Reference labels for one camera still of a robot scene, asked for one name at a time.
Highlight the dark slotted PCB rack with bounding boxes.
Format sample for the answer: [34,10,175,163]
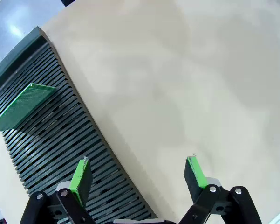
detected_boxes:
[0,26,159,224]

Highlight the green-tipped left gripper left finger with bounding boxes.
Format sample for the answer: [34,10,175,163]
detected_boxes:
[20,156,96,224]

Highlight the green-tipped left gripper right finger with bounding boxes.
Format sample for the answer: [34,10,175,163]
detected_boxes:
[178,155,263,224]

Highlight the green perforated PCB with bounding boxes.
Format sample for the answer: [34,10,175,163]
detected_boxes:
[0,83,56,134]

